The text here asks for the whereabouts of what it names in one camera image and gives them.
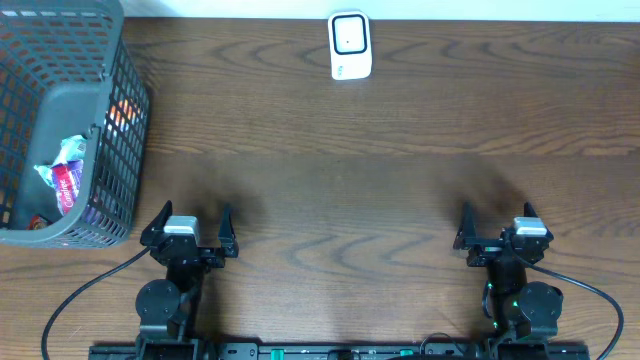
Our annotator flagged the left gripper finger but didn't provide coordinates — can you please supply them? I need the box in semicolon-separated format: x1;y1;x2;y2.
218;204;239;258
140;200;173;246

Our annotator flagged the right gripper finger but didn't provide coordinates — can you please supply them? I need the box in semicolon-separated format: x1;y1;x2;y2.
453;202;477;250
522;202;554;241

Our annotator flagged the red purple snack packet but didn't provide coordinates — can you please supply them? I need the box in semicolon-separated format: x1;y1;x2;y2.
51;160;84;215

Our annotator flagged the teal white snack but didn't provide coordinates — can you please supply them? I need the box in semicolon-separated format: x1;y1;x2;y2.
33;135;88;188

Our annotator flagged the orange brown candy bar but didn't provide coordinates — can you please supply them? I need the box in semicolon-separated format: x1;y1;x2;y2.
27;214;51;230

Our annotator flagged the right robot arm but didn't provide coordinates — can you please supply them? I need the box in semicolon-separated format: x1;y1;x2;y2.
453;203;564;359

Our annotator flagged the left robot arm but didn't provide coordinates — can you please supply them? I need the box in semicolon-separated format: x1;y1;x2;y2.
134;201;239;360

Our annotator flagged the white barcode scanner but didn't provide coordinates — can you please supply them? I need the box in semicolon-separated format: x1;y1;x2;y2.
327;11;373;81

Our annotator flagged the orange tissue pack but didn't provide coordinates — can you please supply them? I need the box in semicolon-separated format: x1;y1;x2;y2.
105;99;141;133

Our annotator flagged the grey plastic shopping basket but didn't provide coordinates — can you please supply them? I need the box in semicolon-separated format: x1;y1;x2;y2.
1;0;150;249

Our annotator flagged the right black cable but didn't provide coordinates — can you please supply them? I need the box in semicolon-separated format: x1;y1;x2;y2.
504;239;626;360

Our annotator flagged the black cable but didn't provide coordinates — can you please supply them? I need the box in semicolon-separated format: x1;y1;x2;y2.
504;239;626;360
40;245;152;360

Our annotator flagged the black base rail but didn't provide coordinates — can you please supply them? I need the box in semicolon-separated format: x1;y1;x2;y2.
88;341;590;360

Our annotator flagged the left black cable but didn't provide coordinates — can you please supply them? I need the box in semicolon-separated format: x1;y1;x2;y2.
40;245;152;360

